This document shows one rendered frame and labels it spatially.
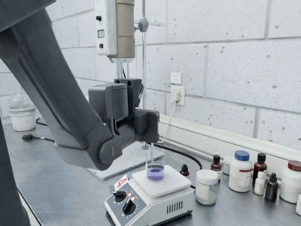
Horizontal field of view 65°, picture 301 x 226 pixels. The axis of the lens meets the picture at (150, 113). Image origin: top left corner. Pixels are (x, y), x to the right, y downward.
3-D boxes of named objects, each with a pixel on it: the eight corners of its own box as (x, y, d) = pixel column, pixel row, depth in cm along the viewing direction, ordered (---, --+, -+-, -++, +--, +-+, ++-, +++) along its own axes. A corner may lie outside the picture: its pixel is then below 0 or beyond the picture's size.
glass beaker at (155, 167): (154, 187, 59) (155, 156, 57) (140, 178, 63) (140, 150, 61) (171, 178, 63) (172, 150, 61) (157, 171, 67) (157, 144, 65)
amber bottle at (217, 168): (208, 177, 80) (209, 154, 78) (217, 176, 81) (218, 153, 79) (213, 182, 77) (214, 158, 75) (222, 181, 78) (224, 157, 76)
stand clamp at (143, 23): (118, 29, 82) (117, 13, 81) (101, 32, 91) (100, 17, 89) (168, 33, 98) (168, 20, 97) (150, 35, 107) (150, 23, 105)
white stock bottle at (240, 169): (224, 187, 75) (227, 153, 72) (233, 179, 79) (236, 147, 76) (244, 195, 70) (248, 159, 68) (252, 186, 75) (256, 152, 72)
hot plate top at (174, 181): (152, 199, 55) (152, 195, 55) (130, 176, 65) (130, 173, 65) (193, 185, 61) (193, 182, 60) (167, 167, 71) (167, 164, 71)
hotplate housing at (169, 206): (122, 241, 53) (121, 210, 51) (104, 209, 64) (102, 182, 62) (200, 211, 63) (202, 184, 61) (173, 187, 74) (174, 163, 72)
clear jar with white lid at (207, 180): (204, 191, 72) (205, 167, 70) (221, 200, 68) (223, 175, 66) (190, 198, 69) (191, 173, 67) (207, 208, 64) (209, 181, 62)
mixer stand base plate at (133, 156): (101, 180, 79) (101, 177, 78) (75, 160, 93) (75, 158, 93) (165, 155, 98) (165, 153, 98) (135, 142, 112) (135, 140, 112)
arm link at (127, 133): (112, 111, 49) (90, 118, 43) (136, 112, 46) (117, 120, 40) (114, 143, 50) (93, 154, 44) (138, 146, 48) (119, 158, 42)
